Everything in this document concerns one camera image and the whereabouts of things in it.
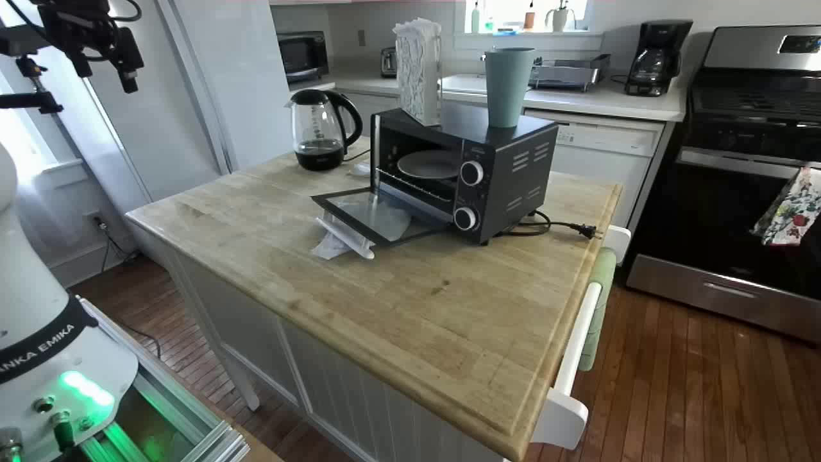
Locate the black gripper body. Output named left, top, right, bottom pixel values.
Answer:
left=34, top=0, right=130, bottom=63

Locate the white ringed oven knob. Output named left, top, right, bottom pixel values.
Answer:
left=452, top=204, right=480, bottom=232
left=456, top=158, right=488, bottom=189

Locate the black toaster oven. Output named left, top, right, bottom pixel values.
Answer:
left=367, top=105, right=562, bottom=248

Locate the black microwave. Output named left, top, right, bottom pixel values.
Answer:
left=275, top=28, right=330, bottom=86

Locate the glass electric kettle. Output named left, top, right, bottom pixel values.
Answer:
left=288, top=86, right=367, bottom=175

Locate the grey round plate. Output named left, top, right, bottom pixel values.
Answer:
left=396, top=149, right=464, bottom=182

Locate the teal plastic cup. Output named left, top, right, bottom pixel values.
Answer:
left=481, top=45, right=535, bottom=132

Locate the white kitchen island cabinet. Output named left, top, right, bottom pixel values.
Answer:
left=125, top=223, right=516, bottom=462

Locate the white mug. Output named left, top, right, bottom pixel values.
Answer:
left=543, top=1, right=575, bottom=35

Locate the dark dish rack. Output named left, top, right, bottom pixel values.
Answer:
left=525, top=50, right=616, bottom=94

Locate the white kitchen counter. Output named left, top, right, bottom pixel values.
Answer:
left=329, top=68, right=687, bottom=124

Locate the white dishwasher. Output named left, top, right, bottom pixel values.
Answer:
left=520, top=108, right=670, bottom=231

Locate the green hanging towel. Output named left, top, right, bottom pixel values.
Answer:
left=576, top=246, right=621, bottom=375

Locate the black coffee maker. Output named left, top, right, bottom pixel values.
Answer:
left=624, top=18, right=696, bottom=99

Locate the white towel bar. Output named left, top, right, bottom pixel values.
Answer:
left=529, top=223, right=634, bottom=453

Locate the stainless steel stove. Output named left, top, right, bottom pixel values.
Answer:
left=621, top=22, right=821, bottom=347

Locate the floral dish towel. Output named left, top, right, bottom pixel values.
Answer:
left=750, top=160, right=821, bottom=248

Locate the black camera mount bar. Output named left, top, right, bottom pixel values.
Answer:
left=0, top=86, right=67, bottom=114

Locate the black rectangular frame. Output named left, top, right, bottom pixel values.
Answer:
left=310, top=182, right=456, bottom=248

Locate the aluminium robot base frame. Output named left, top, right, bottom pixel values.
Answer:
left=74, top=295, right=252, bottom=462

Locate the black oven power cord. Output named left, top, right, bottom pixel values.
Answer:
left=502, top=207, right=600, bottom=243

